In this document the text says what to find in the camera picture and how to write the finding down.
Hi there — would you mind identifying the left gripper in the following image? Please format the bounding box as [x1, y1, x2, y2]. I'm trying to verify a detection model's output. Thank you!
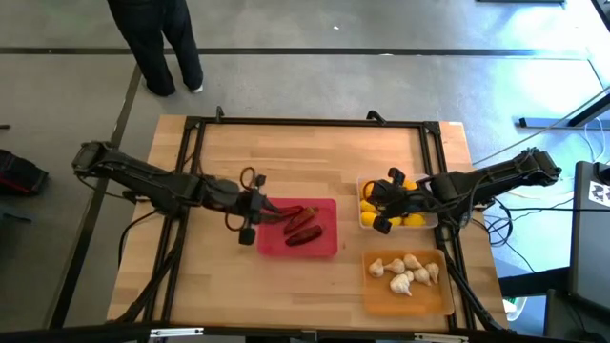
[204, 173, 288, 247]

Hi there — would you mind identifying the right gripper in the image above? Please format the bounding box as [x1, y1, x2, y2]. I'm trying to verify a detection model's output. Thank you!
[369, 167, 436, 236]

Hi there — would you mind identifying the dark red chili pepper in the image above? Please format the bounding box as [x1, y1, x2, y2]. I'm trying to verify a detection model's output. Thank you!
[284, 225, 324, 248]

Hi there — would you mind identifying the red plastic bin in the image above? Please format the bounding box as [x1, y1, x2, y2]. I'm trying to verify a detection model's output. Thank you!
[256, 197, 340, 259]

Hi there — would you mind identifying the clear plastic bin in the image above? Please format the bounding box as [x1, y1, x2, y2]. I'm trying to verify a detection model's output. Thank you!
[356, 172, 440, 232]

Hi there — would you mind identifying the orange plastic bin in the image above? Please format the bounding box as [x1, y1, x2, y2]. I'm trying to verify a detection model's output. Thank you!
[361, 248, 456, 317]

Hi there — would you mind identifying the black floor bar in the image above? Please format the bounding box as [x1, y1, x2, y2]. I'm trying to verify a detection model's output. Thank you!
[498, 266, 572, 299]

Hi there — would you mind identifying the black desk leg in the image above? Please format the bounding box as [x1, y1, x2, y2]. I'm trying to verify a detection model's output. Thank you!
[518, 92, 610, 131]

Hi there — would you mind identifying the person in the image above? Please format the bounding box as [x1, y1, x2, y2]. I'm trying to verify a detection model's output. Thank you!
[106, 0, 205, 98]

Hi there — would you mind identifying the grey equipment cabinet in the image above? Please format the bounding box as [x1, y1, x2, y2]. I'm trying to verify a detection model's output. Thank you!
[568, 160, 610, 312]

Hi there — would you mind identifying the black white marker tag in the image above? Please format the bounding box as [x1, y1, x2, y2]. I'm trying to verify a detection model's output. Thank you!
[587, 179, 610, 208]

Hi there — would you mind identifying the dark floor cabinet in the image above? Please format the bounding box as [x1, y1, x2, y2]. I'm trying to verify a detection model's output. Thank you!
[542, 288, 610, 343]

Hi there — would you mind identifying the black and red bag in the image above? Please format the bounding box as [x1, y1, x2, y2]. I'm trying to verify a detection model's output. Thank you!
[0, 148, 50, 197]

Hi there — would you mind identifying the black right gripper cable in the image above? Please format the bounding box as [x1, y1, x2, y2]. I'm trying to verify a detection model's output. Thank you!
[360, 179, 382, 212]

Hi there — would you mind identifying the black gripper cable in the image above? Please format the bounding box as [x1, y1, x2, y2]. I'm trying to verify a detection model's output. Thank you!
[360, 179, 382, 212]
[223, 166, 258, 233]

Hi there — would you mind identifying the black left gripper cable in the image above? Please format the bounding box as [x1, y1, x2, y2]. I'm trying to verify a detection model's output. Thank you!
[223, 166, 258, 233]

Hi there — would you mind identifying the black metal table frame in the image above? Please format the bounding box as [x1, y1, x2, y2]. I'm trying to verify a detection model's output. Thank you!
[112, 115, 509, 333]

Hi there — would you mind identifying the black floor cable bundle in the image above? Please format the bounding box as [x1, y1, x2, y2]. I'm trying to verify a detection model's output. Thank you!
[469, 199, 539, 275]

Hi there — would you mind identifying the thin beige cable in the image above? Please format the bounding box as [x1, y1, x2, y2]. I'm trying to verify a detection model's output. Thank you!
[471, 87, 610, 166]

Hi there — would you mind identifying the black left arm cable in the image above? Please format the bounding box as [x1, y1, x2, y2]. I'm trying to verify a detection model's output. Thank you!
[117, 208, 166, 268]

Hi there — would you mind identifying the silver metal bracket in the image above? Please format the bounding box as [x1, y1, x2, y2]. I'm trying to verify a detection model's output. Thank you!
[413, 333, 471, 343]
[149, 327, 205, 340]

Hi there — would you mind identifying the black front frame bar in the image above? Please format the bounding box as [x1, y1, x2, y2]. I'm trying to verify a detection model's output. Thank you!
[0, 322, 610, 343]

